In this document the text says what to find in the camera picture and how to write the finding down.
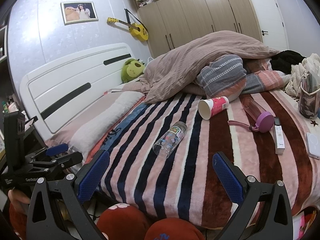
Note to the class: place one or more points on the framed wall picture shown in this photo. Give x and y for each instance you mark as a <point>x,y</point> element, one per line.
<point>79,12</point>

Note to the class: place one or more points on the yellow guitar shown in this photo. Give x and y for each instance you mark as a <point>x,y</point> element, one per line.
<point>137,30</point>

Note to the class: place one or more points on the white pillow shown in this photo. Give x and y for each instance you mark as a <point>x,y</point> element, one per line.
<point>105,120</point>

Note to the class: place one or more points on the wooden wardrobe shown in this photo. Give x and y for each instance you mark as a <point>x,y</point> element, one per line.
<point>200,10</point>

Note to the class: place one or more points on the grey and pink patterned pillow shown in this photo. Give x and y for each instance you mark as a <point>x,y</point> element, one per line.
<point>222,75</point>

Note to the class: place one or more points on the red and white paper cup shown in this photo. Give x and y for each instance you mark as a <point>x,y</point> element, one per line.
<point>213,107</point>

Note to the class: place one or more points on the person's left forearm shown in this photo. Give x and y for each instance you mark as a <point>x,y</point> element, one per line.
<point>17,222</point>

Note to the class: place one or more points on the white bed headboard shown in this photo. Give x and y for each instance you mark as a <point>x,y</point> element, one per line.
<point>62,80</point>

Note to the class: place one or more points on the pink bottle with purple lid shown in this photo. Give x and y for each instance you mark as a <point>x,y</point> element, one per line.
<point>260,117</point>

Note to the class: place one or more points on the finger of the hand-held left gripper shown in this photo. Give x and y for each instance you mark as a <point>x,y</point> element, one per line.
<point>57,149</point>
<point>63,159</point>

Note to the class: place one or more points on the person's left hand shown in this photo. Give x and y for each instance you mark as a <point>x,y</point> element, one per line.
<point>17,197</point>

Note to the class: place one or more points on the printed paper bag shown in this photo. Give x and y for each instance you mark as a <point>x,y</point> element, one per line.
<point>307,102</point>

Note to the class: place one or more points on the green bottle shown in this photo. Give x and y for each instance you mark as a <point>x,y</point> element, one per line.
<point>4,107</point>

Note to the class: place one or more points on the cream fluffy garment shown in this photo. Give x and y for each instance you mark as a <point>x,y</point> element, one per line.
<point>297,80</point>

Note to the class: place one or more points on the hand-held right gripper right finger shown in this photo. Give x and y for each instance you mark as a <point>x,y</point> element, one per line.
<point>228,180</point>

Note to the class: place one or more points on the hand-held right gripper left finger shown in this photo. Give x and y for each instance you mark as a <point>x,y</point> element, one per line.
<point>93,177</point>

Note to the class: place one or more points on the red slippers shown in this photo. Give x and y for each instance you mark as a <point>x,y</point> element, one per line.
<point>122,222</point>

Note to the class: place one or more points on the clear printed glass cup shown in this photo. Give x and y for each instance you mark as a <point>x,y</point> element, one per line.
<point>170,140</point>

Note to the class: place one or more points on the green plush toy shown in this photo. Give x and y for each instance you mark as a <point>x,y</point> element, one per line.
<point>131,71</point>

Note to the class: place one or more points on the black garment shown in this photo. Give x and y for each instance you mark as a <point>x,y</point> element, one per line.
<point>287,58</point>

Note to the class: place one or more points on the striped plush blanket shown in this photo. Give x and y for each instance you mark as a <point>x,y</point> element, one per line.
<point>200,167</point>

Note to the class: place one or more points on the white door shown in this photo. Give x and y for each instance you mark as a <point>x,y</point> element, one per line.
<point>270,20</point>

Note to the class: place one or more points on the white power bank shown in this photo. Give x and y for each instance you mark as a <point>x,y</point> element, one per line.
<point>313,145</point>

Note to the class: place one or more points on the pink duvet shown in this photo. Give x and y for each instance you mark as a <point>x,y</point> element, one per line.
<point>180,67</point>

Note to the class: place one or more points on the wall shelf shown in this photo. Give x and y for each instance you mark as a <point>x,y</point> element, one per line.
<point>3,42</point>

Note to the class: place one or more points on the white remote control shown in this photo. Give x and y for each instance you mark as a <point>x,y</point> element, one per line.
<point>279,137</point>

